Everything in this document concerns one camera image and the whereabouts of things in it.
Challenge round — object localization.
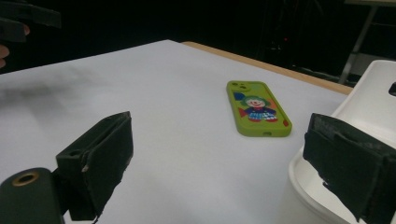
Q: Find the pale blue table mat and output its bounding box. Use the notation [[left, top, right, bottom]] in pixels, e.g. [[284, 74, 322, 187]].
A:
[[0, 39, 349, 224]]

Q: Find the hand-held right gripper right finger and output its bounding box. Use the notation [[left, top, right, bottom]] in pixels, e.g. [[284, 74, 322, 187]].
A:
[[303, 112, 396, 224]]

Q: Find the white metal stand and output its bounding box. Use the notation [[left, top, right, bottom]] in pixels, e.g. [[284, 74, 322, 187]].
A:
[[338, 0, 396, 85]]

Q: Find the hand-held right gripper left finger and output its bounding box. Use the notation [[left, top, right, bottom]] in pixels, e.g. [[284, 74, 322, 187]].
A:
[[55, 110, 134, 222]]

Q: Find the white plastic tray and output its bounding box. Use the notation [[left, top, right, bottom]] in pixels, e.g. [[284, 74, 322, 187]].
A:
[[288, 59, 396, 224]]

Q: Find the green phone case clown print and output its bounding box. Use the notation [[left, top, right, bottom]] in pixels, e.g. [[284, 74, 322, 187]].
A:
[[226, 79, 293, 138]]

